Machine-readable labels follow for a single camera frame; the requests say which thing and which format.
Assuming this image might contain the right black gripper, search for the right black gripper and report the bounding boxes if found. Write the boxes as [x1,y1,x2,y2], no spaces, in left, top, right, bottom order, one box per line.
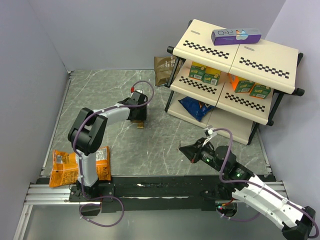
[179,137,225,173]

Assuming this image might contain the brass padlock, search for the brass padlock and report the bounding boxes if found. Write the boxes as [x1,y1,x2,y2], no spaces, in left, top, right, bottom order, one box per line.
[132,120,145,129]

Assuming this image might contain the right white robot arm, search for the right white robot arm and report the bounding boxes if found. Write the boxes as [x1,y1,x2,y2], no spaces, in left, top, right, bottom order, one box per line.
[179,138,320,240]

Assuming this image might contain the blue snack bag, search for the blue snack bag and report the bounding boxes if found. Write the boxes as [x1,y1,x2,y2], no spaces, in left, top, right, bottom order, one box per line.
[178,96,215,122]

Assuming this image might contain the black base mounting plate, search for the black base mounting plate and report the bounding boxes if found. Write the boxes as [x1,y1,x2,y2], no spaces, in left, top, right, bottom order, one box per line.
[69,175,232,213]

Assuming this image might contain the brown foil pouch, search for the brown foil pouch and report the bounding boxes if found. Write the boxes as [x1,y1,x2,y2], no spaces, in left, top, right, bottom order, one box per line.
[154,56,177,86]

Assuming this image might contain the green box far left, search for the green box far left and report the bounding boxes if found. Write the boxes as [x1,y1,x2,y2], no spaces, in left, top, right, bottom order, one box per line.
[188,61,207,81]

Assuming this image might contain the beige three-tier shelf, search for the beige three-tier shelf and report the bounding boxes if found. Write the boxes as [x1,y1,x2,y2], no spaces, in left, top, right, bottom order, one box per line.
[165,19,305,145]

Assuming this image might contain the orange green box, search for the orange green box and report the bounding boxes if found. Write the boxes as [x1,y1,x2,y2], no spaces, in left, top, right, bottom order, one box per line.
[228,73,255,93]

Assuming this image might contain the green box far right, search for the green box far right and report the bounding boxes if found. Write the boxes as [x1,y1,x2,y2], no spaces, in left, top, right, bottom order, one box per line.
[249,83,272,99]

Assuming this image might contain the orange chips bag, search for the orange chips bag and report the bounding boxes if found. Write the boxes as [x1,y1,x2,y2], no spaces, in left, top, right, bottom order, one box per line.
[49,146,111,188]

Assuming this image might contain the purple toothpaste box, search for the purple toothpaste box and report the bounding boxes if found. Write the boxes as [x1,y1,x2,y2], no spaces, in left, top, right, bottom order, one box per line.
[211,28,262,46]

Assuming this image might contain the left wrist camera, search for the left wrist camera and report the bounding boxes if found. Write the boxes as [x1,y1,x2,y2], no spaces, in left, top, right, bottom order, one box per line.
[130,87,143,94]

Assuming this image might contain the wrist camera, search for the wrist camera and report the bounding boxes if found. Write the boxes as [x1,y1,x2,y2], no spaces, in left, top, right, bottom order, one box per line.
[130,87,143,94]
[202,125,217,147]

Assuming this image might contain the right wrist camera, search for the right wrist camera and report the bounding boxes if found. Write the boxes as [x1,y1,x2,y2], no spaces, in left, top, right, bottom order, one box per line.
[202,125,217,147]

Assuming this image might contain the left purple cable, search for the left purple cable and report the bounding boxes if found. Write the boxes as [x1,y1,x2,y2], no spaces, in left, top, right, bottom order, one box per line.
[73,80,155,228]

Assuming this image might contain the purple cable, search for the purple cable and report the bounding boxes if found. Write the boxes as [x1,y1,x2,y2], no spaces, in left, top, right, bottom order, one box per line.
[73,80,155,228]
[214,127,318,238]

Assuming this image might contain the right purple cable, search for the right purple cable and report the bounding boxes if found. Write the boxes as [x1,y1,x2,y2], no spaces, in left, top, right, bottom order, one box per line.
[214,127,318,238]

